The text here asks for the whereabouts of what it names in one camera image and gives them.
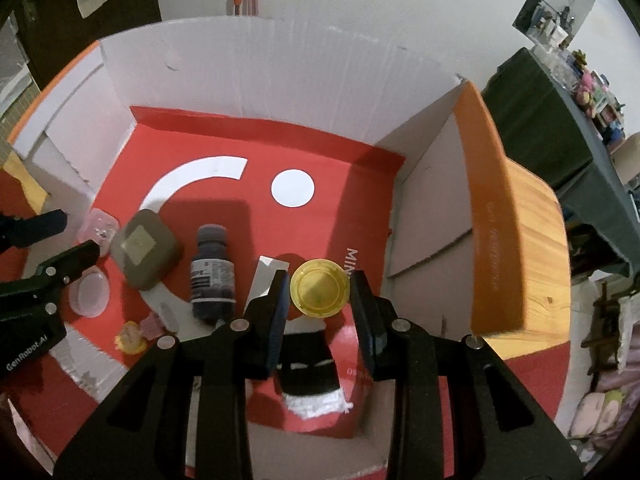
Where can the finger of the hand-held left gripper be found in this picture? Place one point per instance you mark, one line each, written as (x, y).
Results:
(45, 225)
(75, 259)

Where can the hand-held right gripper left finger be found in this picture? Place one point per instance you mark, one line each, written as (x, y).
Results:
(276, 320)

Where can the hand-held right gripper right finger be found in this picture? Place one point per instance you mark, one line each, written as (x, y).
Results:
(361, 325)

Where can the round yellow lid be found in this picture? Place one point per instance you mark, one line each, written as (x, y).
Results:
(320, 287)

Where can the small yellow-haired doll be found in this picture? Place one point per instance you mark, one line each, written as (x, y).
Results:
(131, 337)

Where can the white and orange cardboard box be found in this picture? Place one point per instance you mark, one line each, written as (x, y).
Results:
(300, 75)

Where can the clear plastic lid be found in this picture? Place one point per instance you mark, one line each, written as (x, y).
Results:
(90, 292)

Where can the clear plastic container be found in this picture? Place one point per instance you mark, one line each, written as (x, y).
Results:
(97, 225)

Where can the black and white wrapped packet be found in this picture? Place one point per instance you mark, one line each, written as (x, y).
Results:
(305, 365)

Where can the grey square container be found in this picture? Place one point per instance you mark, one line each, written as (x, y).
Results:
(145, 250)

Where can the dark purple bottle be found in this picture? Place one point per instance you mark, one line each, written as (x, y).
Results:
(212, 280)

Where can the small pink figurine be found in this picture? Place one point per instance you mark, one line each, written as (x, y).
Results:
(152, 326)

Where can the red paper bag white print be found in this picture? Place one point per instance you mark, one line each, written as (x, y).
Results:
(350, 200)

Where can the pale plush cushion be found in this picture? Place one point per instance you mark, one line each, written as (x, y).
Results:
(597, 415)

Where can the table with dark green cloth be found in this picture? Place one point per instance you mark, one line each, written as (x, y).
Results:
(540, 125)

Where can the pink plush toy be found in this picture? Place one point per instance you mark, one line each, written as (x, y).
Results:
(587, 87)

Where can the wall poster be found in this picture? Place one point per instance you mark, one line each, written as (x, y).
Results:
(550, 5)

